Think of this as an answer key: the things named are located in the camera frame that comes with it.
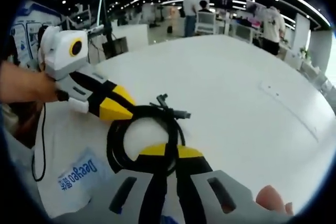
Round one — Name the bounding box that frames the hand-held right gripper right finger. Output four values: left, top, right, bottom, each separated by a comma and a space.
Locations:
175, 145, 259, 224

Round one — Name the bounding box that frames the potted plant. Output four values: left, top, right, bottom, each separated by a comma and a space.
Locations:
299, 47, 312, 60

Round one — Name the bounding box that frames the white printed cloth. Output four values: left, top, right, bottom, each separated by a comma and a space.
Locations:
35, 108, 111, 219

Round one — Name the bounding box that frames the white office chair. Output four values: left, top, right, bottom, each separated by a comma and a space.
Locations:
195, 11, 217, 36
235, 22, 254, 44

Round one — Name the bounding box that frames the white table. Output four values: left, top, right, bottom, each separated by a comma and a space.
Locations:
90, 34, 336, 221

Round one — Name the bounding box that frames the person's left hand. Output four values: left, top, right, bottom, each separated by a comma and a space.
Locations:
34, 72, 60, 103

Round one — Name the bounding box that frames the computer monitor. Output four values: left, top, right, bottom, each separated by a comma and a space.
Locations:
97, 0, 114, 46

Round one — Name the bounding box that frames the row of grey chairs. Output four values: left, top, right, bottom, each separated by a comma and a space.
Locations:
286, 50, 336, 99

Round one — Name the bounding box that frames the black office chair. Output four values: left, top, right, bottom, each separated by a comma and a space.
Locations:
102, 37, 130, 59

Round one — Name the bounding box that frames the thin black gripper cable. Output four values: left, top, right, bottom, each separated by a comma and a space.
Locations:
31, 102, 47, 183

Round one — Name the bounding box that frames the person's right hand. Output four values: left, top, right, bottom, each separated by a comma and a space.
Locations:
256, 184, 295, 217

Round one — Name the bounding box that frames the white blue display board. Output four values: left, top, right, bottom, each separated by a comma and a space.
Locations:
12, 1, 61, 65

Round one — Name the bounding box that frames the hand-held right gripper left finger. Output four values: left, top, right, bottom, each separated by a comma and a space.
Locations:
109, 142, 169, 224

